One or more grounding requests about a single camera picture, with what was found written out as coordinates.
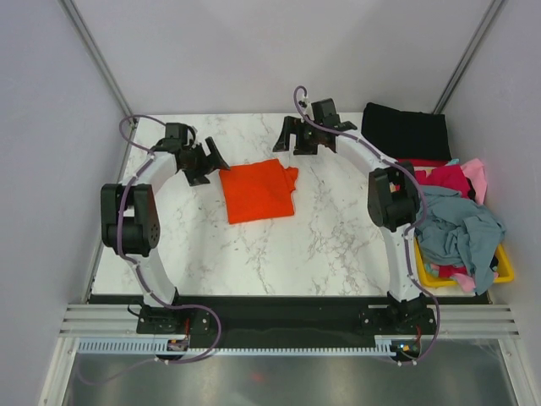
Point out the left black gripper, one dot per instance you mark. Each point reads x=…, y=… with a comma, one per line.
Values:
x=210, y=163

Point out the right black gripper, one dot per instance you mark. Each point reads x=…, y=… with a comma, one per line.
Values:
x=295, y=126

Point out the orange t shirt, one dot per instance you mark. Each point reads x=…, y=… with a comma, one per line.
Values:
x=258, y=191

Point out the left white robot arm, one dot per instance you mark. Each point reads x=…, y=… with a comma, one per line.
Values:
x=130, y=222

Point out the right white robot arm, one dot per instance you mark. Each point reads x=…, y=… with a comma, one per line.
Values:
x=396, y=205

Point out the folded black t shirt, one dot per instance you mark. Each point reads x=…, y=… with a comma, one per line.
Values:
x=402, y=134

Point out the folded red t shirt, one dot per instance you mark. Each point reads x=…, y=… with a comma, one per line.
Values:
x=421, y=164

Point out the magenta t shirt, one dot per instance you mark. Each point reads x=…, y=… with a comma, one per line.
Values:
x=450, y=177

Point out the pink t shirt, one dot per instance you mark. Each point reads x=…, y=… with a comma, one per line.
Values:
x=474, y=171

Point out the grey blue t shirt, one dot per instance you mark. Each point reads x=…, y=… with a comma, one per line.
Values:
x=458, y=231

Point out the yellow plastic bin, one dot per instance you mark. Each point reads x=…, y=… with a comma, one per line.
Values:
x=430, y=276

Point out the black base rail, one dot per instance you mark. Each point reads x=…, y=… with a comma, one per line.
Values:
x=269, y=321

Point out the right aluminium frame post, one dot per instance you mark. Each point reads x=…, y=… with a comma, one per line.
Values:
x=490, y=16

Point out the aluminium frame post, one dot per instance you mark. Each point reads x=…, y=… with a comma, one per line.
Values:
x=83, y=32
x=490, y=16

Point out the white slotted cable duct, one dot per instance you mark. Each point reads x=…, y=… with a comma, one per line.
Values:
x=166, y=347

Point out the left aluminium frame post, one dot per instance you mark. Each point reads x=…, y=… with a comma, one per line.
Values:
x=83, y=32

